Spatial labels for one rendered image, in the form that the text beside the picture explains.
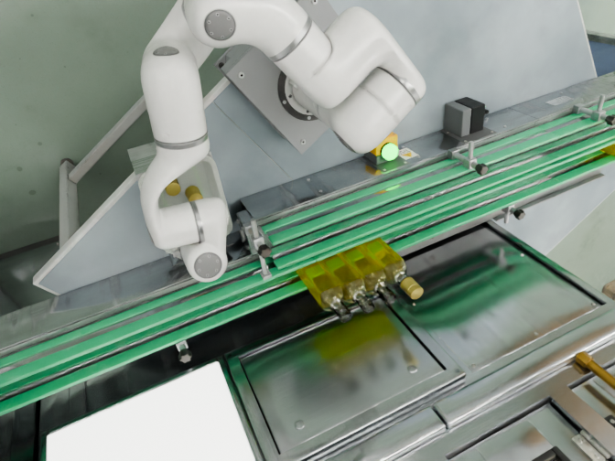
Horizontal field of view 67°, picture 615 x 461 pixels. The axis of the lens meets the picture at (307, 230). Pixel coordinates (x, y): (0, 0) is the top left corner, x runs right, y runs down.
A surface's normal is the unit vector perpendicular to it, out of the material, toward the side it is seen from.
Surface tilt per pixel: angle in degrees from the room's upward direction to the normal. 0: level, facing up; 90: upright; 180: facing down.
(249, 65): 5
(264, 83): 5
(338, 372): 90
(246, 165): 0
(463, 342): 90
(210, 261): 15
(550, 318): 90
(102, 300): 90
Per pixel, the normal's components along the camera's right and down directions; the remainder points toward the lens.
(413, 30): 0.41, 0.49
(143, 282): -0.13, -0.81
